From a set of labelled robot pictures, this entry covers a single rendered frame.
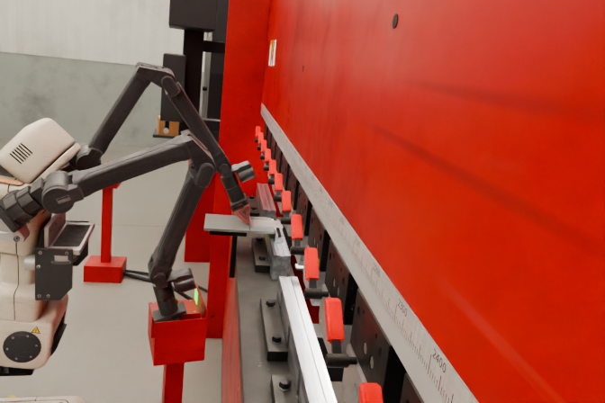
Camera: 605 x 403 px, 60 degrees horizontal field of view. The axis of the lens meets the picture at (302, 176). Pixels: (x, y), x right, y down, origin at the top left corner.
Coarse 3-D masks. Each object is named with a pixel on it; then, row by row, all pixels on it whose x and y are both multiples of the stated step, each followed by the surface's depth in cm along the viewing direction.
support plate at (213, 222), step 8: (208, 216) 207; (216, 216) 208; (224, 216) 209; (232, 216) 211; (208, 224) 198; (216, 224) 198; (224, 224) 200; (232, 224) 201; (240, 224) 202; (240, 232) 195; (248, 232) 196; (256, 232) 196; (264, 232) 197; (272, 232) 197
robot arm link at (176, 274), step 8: (176, 272) 163; (184, 272) 163; (160, 280) 157; (168, 280) 160; (176, 280) 161; (184, 280) 163; (192, 280) 163; (160, 288) 158; (176, 288) 162; (184, 288) 163; (192, 288) 164
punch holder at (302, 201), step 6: (300, 186) 129; (300, 192) 128; (300, 198) 127; (306, 198) 118; (300, 204) 127; (306, 204) 118; (300, 210) 126; (306, 210) 117; (306, 216) 117; (306, 222) 117; (306, 228) 118; (306, 234) 118; (306, 240) 118; (300, 258) 119; (300, 264) 121
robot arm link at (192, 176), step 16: (192, 176) 146; (208, 176) 144; (192, 192) 148; (176, 208) 150; (192, 208) 151; (176, 224) 152; (160, 240) 155; (176, 240) 154; (160, 256) 154; (160, 272) 156
